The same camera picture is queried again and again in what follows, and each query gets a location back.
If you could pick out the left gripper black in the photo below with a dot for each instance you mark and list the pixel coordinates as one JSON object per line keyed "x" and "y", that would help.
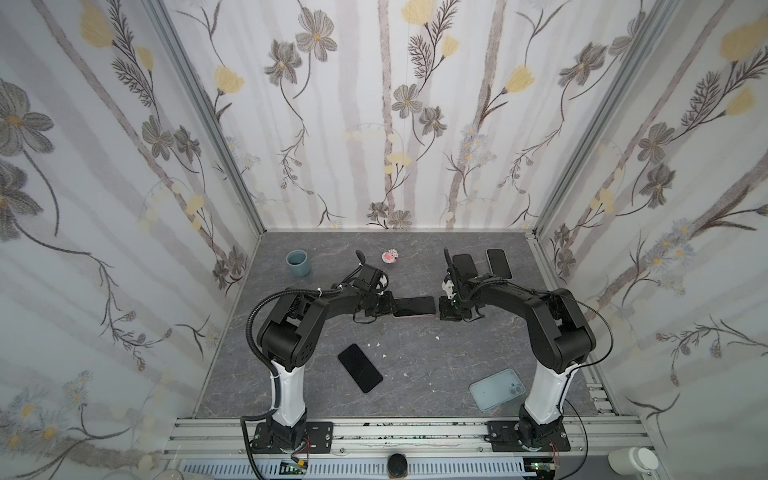
{"x": 389, "y": 305}

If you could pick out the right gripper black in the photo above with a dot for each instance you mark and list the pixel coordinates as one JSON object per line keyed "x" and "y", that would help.
{"x": 448, "y": 306}

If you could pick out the pink phone case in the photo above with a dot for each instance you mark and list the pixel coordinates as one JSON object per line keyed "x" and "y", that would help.
{"x": 423, "y": 306}

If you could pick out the light blue phone case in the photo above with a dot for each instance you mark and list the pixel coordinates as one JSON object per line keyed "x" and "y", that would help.
{"x": 498, "y": 263}

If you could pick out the black phone case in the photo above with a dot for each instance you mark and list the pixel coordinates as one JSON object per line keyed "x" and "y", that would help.
{"x": 464, "y": 266}

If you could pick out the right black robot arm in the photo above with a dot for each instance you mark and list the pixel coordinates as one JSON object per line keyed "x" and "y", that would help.
{"x": 559, "y": 336}

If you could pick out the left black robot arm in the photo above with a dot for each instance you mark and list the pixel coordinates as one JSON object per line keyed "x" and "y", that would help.
{"x": 283, "y": 330}

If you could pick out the pale green phone case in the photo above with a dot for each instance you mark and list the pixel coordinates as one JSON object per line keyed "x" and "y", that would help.
{"x": 497, "y": 389}

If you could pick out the pink white cupcake toy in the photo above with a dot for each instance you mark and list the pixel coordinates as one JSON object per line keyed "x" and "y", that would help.
{"x": 390, "y": 256}

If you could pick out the black smartphone left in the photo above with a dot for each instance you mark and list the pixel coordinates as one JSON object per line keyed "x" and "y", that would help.
{"x": 360, "y": 368}

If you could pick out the teal ceramic cup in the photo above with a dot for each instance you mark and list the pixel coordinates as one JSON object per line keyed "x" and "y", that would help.
{"x": 298, "y": 263}

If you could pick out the black round knob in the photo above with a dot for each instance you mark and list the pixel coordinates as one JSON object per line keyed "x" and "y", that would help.
{"x": 397, "y": 466}

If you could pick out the white cylinder container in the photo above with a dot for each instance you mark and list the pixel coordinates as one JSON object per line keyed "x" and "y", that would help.
{"x": 633, "y": 461}

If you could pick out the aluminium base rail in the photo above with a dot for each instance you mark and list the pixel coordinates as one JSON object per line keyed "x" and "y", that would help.
{"x": 436, "y": 448}

